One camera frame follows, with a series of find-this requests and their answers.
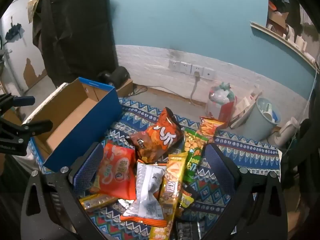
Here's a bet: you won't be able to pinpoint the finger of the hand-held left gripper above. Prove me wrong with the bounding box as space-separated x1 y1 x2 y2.
0 93 36 117
0 119 53 157

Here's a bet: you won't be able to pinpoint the dark snack packet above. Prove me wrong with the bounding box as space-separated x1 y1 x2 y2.
175 220 208 240

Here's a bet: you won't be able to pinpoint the cardboard box on shelf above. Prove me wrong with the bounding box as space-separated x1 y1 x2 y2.
267 1 289 30

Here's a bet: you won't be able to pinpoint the black device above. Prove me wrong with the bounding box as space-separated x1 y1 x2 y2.
97 66 130 87

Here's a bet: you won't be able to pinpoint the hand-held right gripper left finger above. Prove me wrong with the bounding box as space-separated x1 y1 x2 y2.
20 142 105 240

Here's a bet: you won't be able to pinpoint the small yellow green packet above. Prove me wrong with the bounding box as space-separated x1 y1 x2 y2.
179 189 195 209

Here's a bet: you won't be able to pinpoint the white snack packet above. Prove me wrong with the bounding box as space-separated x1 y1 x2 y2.
120 162 168 228

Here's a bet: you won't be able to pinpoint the black hanging cloth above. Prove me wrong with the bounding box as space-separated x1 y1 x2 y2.
32 0 119 87

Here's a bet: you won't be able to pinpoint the blue patterned blanket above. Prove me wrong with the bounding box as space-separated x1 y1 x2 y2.
29 97 283 240

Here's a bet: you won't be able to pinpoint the orange brown chip bag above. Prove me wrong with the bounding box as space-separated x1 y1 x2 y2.
130 107 184 163

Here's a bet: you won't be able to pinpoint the white jug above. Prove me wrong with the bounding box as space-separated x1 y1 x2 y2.
274 119 299 147

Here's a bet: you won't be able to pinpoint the beige cloth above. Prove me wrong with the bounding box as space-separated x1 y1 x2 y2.
27 0 43 23

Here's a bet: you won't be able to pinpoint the cardboard scraps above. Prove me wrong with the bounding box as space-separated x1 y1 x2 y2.
231 85 263 128

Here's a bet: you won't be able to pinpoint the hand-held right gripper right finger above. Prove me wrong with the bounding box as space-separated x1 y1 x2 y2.
202 143 288 240

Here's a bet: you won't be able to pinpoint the long yellow snack packet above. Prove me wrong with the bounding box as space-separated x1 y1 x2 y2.
149 152 188 240

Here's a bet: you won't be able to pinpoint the black floor cable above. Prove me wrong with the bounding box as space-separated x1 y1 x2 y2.
127 84 148 97

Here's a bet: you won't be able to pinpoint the red orange snack bag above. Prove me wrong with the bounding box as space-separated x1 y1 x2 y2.
89 142 137 202

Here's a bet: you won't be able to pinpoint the grey plug cable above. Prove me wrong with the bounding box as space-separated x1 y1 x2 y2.
190 71 201 104

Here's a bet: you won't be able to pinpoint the orange cracker packet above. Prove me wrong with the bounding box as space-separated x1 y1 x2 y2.
199 117 225 143

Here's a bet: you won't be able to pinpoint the green snack bag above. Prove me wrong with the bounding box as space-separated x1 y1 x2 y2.
184 127 209 183

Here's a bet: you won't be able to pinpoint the clear plastic bag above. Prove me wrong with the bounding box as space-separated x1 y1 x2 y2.
205 82 237 120

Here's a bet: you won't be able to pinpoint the wall shelf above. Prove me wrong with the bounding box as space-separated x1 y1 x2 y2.
250 21 318 68

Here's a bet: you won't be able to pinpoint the gold snack packet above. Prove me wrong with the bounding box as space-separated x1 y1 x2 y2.
79 193 119 212

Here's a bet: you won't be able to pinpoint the small brown cardboard box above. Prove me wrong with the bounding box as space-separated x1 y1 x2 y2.
116 79 134 97

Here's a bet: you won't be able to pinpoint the blue cardboard box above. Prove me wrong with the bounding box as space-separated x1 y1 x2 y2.
24 77 123 173

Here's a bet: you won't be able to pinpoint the pale blue trash bin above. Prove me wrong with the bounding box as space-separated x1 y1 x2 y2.
234 97 282 141

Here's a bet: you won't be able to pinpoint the black door hook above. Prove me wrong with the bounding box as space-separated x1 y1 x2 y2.
5 23 24 40

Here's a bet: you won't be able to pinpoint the white peeling door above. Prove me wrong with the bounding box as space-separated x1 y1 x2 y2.
0 0 49 94

